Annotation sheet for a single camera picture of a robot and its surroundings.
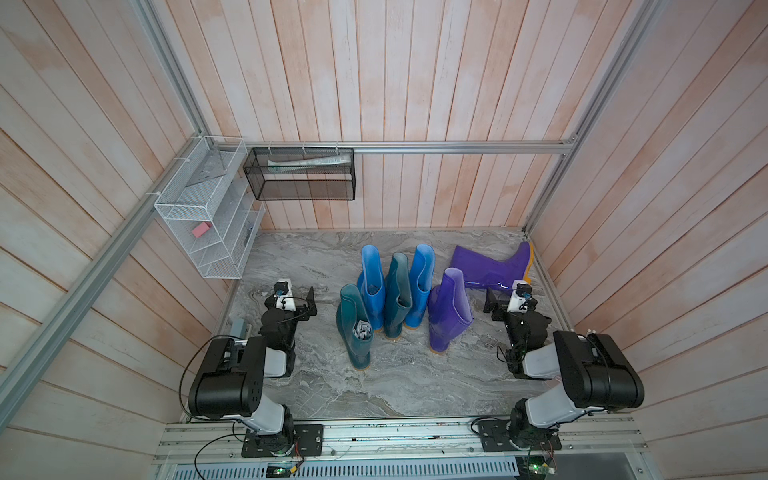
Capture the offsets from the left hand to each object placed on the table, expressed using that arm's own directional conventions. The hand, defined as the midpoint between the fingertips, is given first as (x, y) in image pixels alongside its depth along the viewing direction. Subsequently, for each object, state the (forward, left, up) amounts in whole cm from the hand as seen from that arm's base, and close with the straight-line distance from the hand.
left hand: (298, 290), depth 91 cm
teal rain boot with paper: (-19, -20, +15) cm, 31 cm away
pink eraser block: (+8, +25, +18) cm, 32 cm away
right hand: (+1, -64, +2) cm, 64 cm away
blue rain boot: (-6, -36, +15) cm, 40 cm away
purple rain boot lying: (+11, -61, -4) cm, 62 cm away
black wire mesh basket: (+41, +4, +14) cm, 44 cm away
